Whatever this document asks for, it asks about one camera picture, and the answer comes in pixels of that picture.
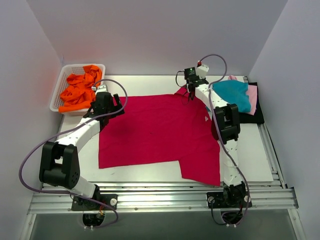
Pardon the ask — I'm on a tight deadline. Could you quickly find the crimson red t-shirt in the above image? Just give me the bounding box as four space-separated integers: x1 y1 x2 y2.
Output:
98 90 221 186

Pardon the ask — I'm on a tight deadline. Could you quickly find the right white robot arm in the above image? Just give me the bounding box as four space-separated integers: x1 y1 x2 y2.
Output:
182 64 249 207

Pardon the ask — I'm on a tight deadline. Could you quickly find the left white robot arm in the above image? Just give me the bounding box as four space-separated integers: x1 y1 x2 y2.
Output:
39 91 125 210

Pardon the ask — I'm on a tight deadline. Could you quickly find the crumpled orange t-shirt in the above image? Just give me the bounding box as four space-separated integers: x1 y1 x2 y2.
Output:
58 65 103 113

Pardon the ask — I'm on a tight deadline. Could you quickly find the folded teal t-shirt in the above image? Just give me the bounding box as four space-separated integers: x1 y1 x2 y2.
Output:
208 80 251 113

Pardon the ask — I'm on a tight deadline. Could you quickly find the white plastic basket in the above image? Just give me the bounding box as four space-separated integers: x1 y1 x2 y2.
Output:
49 63 106 112

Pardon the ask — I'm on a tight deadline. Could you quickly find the folded pink t-shirt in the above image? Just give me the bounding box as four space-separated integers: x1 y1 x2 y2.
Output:
228 75 258 116

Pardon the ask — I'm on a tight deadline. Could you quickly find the folded black t-shirt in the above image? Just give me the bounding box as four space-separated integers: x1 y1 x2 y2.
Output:
239 82 265 124

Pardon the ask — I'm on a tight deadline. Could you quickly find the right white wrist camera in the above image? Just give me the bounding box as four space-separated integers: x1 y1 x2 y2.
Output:
195 60 210 79

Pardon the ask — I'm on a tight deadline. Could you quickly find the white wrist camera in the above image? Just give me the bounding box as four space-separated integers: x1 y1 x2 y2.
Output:
91 84 108 95
195 60 210 79

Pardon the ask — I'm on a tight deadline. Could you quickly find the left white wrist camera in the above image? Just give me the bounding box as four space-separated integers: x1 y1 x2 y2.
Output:
91 84 108 95

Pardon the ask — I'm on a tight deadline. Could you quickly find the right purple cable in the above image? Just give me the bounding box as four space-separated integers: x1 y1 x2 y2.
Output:
198 53 251 221

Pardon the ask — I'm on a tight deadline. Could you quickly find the purple cable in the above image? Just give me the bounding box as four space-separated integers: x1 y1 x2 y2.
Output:
198 53 251 221
18 78 129 229

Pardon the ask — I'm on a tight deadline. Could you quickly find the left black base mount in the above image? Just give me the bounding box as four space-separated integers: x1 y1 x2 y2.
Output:
71 193 118 211

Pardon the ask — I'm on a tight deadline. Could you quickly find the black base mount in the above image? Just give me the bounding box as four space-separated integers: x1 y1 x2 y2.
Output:
71 193 118 211
206 183 253 209

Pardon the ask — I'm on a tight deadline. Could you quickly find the aluminium rail frame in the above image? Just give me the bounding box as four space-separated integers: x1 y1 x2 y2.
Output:
21 123 306 240

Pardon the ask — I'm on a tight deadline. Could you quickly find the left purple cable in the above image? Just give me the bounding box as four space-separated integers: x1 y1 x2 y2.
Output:
18 78 129 229

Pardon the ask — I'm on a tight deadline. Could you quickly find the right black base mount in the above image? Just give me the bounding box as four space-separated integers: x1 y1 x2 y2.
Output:
206 183 253 209

